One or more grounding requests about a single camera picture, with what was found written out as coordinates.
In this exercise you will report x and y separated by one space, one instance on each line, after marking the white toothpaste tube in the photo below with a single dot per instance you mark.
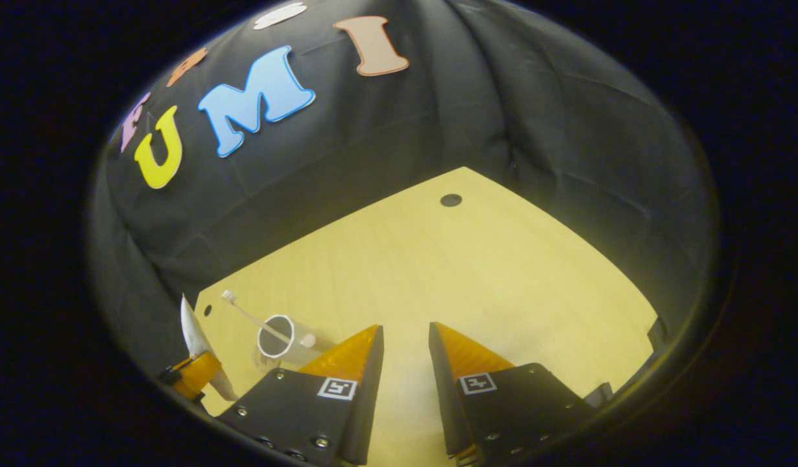
193 331

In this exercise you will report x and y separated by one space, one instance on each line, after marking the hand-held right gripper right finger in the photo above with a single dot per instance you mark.
441 402

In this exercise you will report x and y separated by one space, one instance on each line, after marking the white cup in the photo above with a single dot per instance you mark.
272 347

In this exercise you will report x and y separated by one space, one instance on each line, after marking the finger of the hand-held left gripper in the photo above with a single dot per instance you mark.
201 373

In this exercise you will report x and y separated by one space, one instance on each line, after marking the wooden desktop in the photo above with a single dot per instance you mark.
490 279

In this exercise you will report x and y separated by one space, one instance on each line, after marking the black backdrop cloth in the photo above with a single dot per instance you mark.
503 104

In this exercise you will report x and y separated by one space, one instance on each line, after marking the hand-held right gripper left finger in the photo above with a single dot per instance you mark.
366 402

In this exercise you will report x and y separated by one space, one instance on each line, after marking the beige toothbrush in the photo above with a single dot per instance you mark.
228 296

